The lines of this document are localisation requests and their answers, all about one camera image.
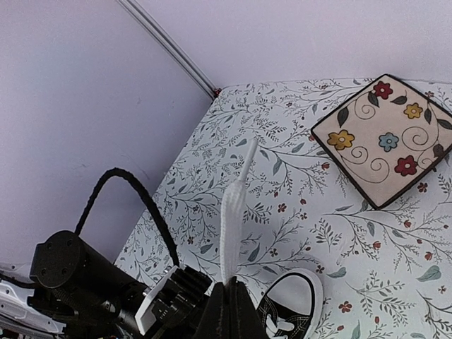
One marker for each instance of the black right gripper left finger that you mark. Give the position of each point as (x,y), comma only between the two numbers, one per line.
(215,320)

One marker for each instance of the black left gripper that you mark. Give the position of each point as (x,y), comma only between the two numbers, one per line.
(178,307)

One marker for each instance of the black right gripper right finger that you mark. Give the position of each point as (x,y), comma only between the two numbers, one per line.
(244,320)

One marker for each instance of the black canvas sneaker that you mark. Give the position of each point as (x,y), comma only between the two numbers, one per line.
(292,306)

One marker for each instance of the white shoelace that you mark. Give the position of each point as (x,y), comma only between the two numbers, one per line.
(231,219)

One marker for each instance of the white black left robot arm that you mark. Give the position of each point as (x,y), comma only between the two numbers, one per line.
(75,285)

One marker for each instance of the square floral ceramic plate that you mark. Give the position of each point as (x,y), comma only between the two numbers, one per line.
(385,138)

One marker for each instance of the left aluminium corner post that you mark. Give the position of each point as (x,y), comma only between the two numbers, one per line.
(163,38)

